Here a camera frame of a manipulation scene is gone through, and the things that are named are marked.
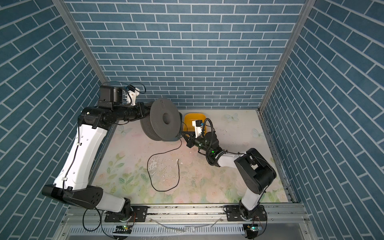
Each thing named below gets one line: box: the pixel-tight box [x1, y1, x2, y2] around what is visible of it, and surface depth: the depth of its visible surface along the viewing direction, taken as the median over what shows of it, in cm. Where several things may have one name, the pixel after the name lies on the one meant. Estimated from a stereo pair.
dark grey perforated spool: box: [140, 97, 183, 142], surface depth 68 cm
